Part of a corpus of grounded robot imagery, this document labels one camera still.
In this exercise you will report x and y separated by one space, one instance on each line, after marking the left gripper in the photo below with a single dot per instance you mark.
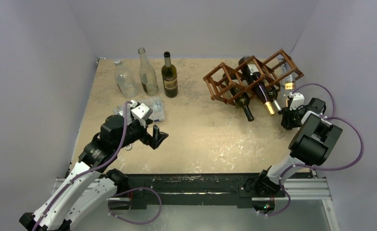
157 136

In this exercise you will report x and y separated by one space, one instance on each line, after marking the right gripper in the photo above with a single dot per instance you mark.
286 115

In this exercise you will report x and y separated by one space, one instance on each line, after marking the clear bottle black cap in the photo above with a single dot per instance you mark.
287 84

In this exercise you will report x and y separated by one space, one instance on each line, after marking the clear glass bottle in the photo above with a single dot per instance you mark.
147 74
125 80

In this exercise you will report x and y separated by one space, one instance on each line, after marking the dark bottle silver cap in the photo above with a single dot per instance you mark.
169 76

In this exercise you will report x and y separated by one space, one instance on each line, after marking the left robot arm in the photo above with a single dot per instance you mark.
89 183

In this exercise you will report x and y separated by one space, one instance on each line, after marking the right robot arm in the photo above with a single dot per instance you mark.
310 147

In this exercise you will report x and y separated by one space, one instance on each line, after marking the green bottle silver neck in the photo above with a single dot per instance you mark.
273 95

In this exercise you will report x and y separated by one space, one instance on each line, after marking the dark bottle black cap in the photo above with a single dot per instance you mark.
242 102

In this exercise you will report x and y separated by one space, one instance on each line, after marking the wooden wine rack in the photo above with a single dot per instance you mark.
248 75

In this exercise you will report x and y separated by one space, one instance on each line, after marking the clear plastic screw box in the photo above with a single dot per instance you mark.
154 103

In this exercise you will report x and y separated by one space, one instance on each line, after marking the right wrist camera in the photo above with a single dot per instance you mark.
295 100

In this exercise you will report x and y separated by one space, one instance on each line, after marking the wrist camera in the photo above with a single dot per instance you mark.
295 100
140 112

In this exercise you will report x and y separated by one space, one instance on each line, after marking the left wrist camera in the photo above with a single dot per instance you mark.
140 112

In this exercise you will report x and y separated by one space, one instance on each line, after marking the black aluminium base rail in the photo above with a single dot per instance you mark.
137 191

